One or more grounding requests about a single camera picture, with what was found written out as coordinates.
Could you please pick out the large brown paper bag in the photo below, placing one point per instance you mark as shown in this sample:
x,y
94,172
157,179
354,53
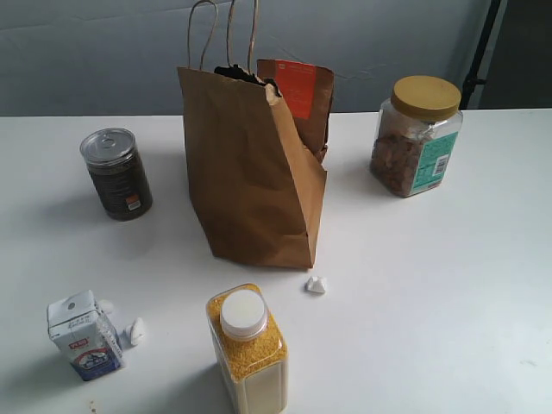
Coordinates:
x,y
256,188

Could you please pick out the small brown pouch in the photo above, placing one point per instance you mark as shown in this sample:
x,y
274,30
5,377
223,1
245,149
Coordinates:
x,y
308,92

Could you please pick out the crumpled white paper piece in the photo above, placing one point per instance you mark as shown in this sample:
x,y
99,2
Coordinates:
x,y
316,285

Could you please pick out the millet bottle white cap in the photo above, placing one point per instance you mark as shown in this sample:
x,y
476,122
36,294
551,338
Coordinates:
x,y
250,350

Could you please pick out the clear jar yellow lid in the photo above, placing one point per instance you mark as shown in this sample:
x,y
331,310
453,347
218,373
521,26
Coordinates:
x,y
416,135

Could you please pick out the dark tin can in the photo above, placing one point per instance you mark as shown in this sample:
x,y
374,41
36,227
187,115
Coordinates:
x,y
114,164

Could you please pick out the white paper scrap behind carton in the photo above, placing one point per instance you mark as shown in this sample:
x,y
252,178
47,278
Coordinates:
x,y
106,306

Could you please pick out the white blue milk carton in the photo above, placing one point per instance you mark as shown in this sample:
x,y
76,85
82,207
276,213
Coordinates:
x,y
84,334

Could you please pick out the black light stand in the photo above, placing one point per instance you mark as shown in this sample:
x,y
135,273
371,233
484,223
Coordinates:
x,y
472,79

